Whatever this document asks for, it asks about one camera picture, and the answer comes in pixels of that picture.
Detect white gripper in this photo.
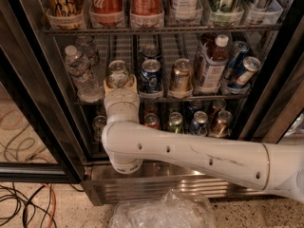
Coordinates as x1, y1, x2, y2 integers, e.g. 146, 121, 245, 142
104, 74, 140, 118

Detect white green 7up can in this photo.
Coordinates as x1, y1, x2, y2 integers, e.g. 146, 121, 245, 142
106, 60, 130, 88

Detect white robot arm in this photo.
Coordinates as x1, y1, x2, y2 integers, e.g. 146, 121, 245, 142
102, 79, 304, 202

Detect front blue pepsi can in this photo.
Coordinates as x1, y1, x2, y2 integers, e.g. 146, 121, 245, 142
140, 59, 162, 93

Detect blue pepsi can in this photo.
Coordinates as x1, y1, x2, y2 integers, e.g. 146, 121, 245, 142
140, 59, 162, 93
141, 45, 162, 61

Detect silver can bottom shelf left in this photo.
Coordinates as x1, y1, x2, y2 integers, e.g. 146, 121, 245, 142
92, 115, 106, 142

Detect red coke can bottom shelf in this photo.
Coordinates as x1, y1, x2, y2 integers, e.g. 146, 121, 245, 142
143, 113, 160, 129

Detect rear blue pepsi can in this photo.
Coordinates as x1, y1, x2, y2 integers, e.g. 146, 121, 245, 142
141, 45, 162, 61

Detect copper soda can middle shelf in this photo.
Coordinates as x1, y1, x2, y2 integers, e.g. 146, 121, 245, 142
169, 58, 193, 92

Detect green can bottom shelf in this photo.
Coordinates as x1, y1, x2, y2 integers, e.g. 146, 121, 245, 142
167, 112, 183, 133

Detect rear blue can bottom shelf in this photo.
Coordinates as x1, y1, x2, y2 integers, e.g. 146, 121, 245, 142
186, 100, 203, 121

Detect blue can shelf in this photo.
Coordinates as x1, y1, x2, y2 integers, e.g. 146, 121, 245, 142
186, 100, 203, 121
188, 111, 208, 136

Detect red orange can top shelf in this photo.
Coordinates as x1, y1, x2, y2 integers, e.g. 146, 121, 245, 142
130, 0, 162, 28

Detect red coca-cola can top shelf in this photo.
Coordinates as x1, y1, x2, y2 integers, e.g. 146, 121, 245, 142
90, 0, 124, 27

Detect left fridge glass door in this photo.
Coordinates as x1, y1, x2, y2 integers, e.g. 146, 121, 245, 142
0, 0, 85, 183

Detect fridge glass door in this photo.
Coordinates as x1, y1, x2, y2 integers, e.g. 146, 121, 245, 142
236, 15, 304, 143
0, 0, 85, 183

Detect stainless fridge bottom grille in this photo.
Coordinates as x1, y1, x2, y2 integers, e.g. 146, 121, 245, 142
82, 161, 265, 205

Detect rear copper can bottom shelf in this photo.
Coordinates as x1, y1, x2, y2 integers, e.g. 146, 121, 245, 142
208, 99, 226, 121

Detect yellow lacroix can top shelf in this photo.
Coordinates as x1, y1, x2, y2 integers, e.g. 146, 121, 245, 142
47, 0, 85, 29

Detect white label bottle top shelf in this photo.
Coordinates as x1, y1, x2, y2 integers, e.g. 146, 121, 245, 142
168, 0, 201, 21

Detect rear blue red bull can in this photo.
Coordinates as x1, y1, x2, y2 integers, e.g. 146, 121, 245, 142
223, 41, 250, 79

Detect blue red bull can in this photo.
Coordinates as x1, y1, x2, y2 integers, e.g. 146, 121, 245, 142
223, 41, 250, 79
228, 56, 261, 88

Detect front blue red bull can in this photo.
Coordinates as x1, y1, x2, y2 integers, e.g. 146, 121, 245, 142
228, 56, 261, 88

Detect green tall can top shelf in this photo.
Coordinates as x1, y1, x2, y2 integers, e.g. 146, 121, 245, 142
207, 0, 243, 26

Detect right fridge glass door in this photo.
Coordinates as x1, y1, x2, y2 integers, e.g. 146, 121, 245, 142
236, 15, 304, 143

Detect front clear water bottle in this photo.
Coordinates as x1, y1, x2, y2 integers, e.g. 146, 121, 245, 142
65, 46, 102, 103

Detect clear water bottle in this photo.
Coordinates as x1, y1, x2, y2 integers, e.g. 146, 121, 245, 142
75, 36, 100, 67
65, 46, 102, 103

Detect rear clear water bottle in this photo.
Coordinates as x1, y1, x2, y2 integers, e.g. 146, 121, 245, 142
75, 36, 100, 67

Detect front iced tea bottle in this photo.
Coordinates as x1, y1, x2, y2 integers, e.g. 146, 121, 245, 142
195, 34, 229, 94

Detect clear plastic bag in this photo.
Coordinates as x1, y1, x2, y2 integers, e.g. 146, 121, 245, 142
109, 189, 216, 228

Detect middle wire shelf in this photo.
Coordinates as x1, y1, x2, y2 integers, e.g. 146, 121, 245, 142
74, 94, 249, 105

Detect wire shelf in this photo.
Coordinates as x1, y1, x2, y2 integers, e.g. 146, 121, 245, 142
74, 94, 249, 105
43, 23, 282, 36

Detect orange cable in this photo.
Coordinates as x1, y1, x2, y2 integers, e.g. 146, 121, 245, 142
41, 182, 58, 228

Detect black cables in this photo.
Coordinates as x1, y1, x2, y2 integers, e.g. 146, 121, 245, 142
0, 182, 86, 228

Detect top wire shelf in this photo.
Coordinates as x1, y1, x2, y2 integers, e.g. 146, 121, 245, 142
43, 23, 282, 36

